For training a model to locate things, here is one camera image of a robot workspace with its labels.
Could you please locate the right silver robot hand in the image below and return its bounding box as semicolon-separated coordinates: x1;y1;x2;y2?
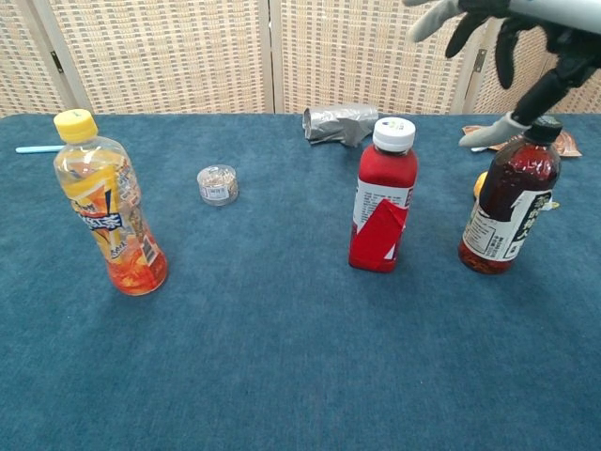
402;0;601;150

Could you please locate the dark tea bottle black cap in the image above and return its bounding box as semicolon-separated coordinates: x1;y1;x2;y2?
457;115;563;276

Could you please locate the yellow cap iced tea bottle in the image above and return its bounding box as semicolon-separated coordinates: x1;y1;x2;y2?
53;108;169;297

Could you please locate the woven folding screen panel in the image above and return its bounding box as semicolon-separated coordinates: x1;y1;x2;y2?
270;0;499;117
462;0;601;117
0;0;95;118
30;0;276;115

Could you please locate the red bottle with white cap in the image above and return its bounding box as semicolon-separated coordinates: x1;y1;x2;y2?
347;117;420;274

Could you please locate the grey bag roll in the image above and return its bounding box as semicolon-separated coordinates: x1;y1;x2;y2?
302;103;379;148

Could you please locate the clear round plastic container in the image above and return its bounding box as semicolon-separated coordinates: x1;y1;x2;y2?
196;164;239;206

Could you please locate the blue table cloth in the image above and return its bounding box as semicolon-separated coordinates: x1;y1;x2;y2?
0;111;601;451

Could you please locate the light blue toothbrush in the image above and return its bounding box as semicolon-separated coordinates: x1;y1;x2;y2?
15;144;65;155

